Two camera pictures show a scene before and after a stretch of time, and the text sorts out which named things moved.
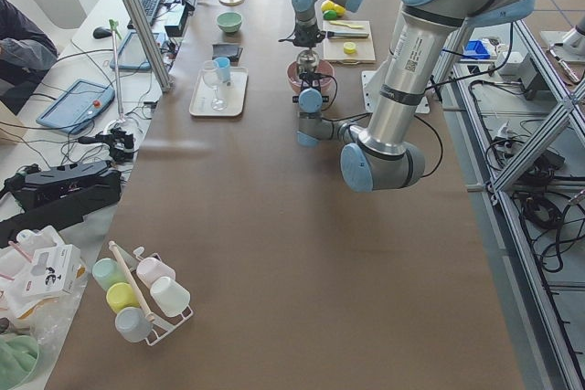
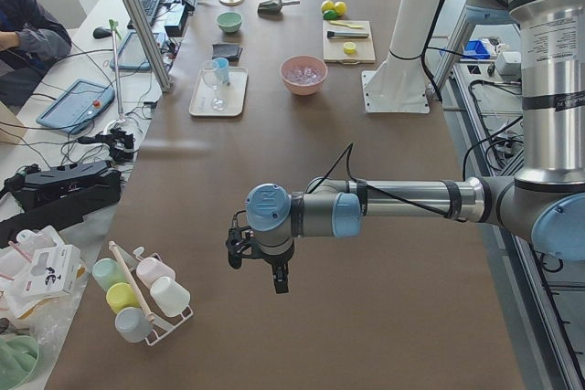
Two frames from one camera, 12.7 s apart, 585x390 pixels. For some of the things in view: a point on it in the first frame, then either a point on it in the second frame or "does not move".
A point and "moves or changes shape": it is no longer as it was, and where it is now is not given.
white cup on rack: [170, 296] does not move
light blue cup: [223, 68] does not move
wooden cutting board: [348, 50] does not move
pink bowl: [324, 68] moves or changes shape
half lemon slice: [349, 47] does not move
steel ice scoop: [307, 60] to [273, 5]
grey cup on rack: [132, 324] does not move
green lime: [330, 15] does not move
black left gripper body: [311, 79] to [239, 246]
